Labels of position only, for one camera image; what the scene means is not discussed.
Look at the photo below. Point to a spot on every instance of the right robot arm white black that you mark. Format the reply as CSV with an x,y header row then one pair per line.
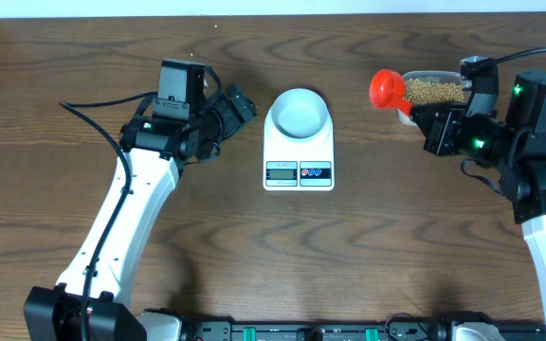
x,y
515,147

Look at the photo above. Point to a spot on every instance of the grey bowl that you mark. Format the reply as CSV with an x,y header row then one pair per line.
x,y
300,113

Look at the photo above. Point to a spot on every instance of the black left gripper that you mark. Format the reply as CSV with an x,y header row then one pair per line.
x,y
230,121

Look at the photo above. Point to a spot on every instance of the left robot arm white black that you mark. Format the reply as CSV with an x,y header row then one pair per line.
x,y
184,122

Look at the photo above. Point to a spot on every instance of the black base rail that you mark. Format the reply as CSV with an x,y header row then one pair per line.
x,y
330,331

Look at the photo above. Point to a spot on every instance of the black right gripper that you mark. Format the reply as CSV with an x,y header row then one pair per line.
x,y
438,138

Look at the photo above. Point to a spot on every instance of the white digital kitchen scale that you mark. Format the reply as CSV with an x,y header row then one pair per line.
x,y
298,164

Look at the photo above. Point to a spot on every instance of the clear plastic container of beans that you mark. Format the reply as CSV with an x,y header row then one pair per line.
x,y
430,87

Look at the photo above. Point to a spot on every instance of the red measuring scoop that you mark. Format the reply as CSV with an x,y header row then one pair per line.
x,y
387,91

